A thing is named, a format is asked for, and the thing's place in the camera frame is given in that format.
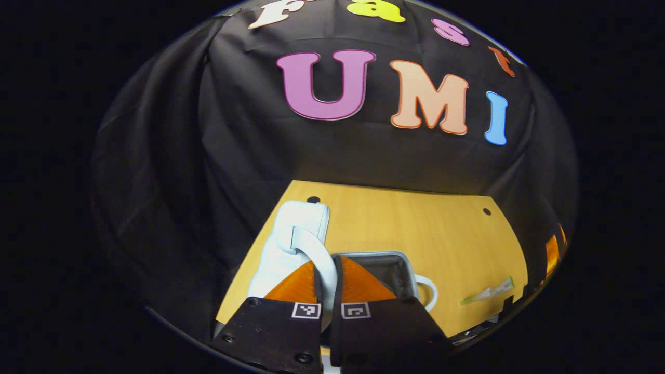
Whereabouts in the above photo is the light blue small suitcase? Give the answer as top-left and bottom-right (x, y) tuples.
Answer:
(214, 200), (440, 374)

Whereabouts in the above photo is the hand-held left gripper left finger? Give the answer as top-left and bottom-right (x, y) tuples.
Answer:
(209, 260), (324, 374)

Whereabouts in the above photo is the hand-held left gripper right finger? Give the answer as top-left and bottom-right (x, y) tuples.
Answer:
(329, 255), (453, 369)

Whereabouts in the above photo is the white green cosmetic tube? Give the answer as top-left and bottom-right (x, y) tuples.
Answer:
(460, 276), (515, 306)

